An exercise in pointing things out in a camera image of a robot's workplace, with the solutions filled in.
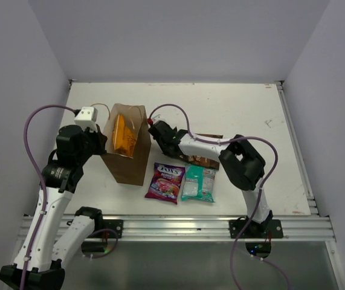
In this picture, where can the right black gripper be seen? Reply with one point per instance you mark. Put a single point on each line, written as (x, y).
(165, 151)

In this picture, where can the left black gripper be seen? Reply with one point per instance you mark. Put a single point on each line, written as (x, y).
(100, 139)

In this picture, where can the brown Kettle sea salt chips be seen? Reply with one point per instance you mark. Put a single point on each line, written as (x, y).
(202, 160)

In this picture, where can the orange Kettle chips bag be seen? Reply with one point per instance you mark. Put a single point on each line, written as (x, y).
(123, 139)

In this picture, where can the brown paper bag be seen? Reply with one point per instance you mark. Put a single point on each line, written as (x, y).
(128, 170)

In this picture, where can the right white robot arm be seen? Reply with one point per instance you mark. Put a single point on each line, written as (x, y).
(242, 163)

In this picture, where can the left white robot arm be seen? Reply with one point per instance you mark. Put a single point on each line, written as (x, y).
(44, 257)

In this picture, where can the purple Fox's candy bag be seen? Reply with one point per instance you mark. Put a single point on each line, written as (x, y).
(166, 183)

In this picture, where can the teal candy bag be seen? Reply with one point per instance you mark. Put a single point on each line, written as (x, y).
(198, 184)

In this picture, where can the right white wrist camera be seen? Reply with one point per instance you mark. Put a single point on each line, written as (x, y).
(153, 119)

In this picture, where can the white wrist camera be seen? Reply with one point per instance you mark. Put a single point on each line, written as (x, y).
(86, 118)
(153, 119)

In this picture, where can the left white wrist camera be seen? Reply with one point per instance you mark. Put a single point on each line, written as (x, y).
(86, 118)

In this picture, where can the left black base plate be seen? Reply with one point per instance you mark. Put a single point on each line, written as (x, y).
(115, 225)

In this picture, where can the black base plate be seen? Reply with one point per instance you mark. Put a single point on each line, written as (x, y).
(115, 225)
(272, 228)

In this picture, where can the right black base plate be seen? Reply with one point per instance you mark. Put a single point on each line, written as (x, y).
(272, 228)

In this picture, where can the aluminium mounting rail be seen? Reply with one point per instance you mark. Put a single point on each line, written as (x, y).
(154, 228)

